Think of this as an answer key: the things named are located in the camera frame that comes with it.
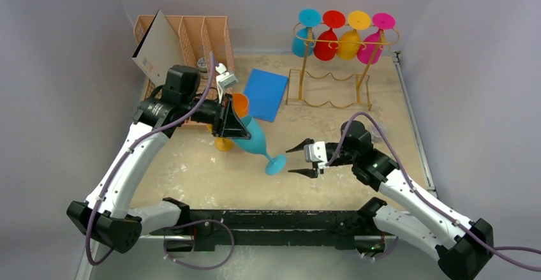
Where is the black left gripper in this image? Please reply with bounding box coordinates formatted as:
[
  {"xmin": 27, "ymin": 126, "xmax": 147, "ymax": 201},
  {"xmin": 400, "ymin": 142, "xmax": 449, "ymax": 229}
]
[{"xmin": 182, "ymin": 92, "xmax": 251, "ymax": 138}]

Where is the yellow front wine glass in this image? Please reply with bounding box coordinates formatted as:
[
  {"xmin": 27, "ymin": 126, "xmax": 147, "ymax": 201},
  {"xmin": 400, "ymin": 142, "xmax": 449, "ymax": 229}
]
[{"xmin": 214, "ymin": 137, "xmax": 234, "ymax": 152}]

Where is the yellow wine glass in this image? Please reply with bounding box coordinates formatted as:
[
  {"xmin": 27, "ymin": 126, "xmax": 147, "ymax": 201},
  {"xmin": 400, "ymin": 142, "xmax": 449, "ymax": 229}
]
[
  {"xmin": 337, "ymin": 10, "xmax": 371, "ymax": 60},
  {"xmin": 214, "ymin": 137, "xmax": 234, "ymax": 152}
]

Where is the orange wine glass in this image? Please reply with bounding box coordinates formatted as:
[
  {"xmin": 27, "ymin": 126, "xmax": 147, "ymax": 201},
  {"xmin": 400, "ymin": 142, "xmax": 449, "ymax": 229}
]
[{"xmin": 232, "ymin": 93, "xmax": 249, "ymax": 118}]

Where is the light blue front wine glass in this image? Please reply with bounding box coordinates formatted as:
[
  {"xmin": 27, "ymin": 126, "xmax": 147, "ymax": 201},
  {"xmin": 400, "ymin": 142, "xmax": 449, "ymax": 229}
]
[{"xmin": 232, "ymin": 115, "xmax": 286, "ymax": 175}]

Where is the light blue wine glass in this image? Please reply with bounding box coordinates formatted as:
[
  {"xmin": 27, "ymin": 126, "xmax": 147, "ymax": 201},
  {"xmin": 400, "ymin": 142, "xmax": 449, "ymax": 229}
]
[
  {"xmin": 232, "ymin": 115, "xmax": 286, "ymax": 175},
  {"xmin": 292, "ymin": 8, "xmax": 322, "ymax": 57}
]

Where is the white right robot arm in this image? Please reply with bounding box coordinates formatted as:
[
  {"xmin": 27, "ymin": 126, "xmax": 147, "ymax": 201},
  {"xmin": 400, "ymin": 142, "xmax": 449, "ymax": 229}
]
[{"xmin": 290, "ymin": 121, "xmax": 493, "ymax": 279}]

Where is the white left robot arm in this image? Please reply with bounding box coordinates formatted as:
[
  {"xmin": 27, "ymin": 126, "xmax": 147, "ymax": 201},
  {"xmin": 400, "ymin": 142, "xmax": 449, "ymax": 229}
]
[{"xmin": 66, "ymin": 65, "xmax": 252, "ymax": 253}]

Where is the gold metal wine glass rack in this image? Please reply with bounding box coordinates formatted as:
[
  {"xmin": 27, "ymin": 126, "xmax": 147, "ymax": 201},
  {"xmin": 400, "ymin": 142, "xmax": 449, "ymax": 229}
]
[{"xmin": 285, "ymin": 23, "xmax": 401, "ymax": 110}]

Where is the red wine glass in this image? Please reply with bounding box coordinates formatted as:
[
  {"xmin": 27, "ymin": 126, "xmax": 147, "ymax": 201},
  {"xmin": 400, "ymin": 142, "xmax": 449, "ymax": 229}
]
[{"xmin": 313, "ymin": 10, "xmax": 346, "ymax": 61}]

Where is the yellow rear wine glass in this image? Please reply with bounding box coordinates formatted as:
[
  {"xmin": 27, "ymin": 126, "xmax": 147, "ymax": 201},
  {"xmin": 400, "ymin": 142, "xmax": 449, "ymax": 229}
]
[{"xmin": 337, "ymin": 10, "xmax": 371, "ymax": 60}]

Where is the light blue rear wine glass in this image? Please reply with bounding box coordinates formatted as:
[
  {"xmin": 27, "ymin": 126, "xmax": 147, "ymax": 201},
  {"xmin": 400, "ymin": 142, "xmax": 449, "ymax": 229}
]
[{"xmin": 292, "ymin": 8, "xmax": 322, "ymax": 57}]

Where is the magenta wine glass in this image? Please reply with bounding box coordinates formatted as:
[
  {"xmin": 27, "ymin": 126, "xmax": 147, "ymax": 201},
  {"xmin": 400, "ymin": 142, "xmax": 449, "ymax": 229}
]
[{"xmin": 357, "ymin": 12, "xmax": 396, "ymax": 65}]

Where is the blue notebook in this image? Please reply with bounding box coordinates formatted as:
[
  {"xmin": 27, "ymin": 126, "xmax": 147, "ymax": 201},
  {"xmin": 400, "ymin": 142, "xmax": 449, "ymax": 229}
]
[{"xmin": 243, "ymin": 69, "xmax": 288, "ymax": 122}]

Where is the small jar in organizer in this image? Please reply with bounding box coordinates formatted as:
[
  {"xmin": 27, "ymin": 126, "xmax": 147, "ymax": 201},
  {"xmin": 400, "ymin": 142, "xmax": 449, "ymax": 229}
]
[{"xmin": 196, "ymin": 57, "xmax": 209, "ymax": 80}]

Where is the pink plastic file organizer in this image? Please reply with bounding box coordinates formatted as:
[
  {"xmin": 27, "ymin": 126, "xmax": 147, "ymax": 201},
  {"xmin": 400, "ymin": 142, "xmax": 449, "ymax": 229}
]
[{"xmin": 133, "ymin": 15, "xmax": 235, "ymax": 131}]

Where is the grey board in organizer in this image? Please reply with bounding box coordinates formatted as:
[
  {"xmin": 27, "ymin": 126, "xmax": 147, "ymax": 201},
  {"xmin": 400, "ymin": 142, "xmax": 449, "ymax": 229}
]
[{"xmin": 131, "ymin": 10, "xmax": 184, "ymax": 86}]

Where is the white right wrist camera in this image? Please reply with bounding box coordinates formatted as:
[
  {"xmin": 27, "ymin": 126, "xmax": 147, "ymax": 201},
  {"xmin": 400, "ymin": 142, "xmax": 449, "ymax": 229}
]
[{"xmin": 304, "ymin": 141, "xmax": 328, "ymax": 169}]

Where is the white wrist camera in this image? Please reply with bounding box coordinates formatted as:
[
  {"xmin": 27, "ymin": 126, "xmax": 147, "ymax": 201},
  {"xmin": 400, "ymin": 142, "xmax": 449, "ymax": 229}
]
[
  {"xmin": 215, "ymin": 63, "xmax": 239, "ymax": 103},
  {"xmin": 304, "ymin": 141, "xmax": 328, "ymax": 169}
]

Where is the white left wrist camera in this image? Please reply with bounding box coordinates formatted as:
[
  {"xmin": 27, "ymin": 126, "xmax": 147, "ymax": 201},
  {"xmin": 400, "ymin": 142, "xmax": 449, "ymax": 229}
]
[{"xmin": 215, "ymin": 63, "xmax": 239, "ymax": 103}]

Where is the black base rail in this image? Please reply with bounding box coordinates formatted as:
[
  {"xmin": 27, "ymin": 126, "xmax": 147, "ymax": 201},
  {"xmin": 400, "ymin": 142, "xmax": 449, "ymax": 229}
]
[{"xmin": 151, "ymin": 209, "xmax": 394, "ymax": 254}]

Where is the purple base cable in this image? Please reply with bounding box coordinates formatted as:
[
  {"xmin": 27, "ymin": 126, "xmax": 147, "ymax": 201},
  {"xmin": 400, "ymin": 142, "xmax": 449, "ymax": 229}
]
[{"xmin": 162, "ymin": 219, "xmax": 236, "ymax": 271}]

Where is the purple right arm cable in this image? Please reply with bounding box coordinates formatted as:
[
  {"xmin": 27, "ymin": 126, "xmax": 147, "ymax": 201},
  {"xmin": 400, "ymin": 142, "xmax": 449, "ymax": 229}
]
[{"xmin": 325, "ymin": 112, "xmax": 541, "ymax": 272}]

